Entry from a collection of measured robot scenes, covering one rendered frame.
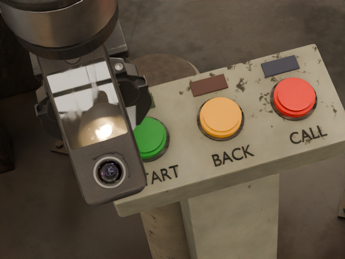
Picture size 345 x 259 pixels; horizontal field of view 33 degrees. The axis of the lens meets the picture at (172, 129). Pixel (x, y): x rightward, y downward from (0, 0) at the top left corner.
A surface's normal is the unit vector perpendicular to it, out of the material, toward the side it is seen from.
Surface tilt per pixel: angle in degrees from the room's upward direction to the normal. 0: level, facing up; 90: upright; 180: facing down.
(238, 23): 0
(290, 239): 0
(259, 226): 90
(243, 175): 110
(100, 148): 48
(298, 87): 20
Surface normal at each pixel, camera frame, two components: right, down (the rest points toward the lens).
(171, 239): -0.14, 0.75
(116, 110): 0.07, 0.08
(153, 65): -0.11, -0.66
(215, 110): -0.02, -0.38
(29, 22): -0.26, 0.89
